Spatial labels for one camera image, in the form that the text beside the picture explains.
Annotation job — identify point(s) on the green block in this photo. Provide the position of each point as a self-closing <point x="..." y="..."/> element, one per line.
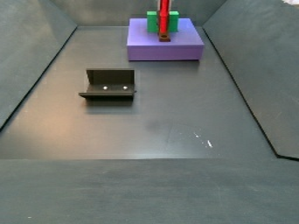
<point x="152" y="21"/>

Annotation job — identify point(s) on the purple base board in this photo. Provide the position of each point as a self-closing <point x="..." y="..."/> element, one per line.
<point x="144" y="47"/>

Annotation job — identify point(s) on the brown upright slotted block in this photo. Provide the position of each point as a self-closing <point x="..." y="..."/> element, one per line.
<point x="162" y="37"/>

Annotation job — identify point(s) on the black angled bracket holder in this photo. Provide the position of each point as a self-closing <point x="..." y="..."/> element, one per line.
<point x="109" y="83"/>

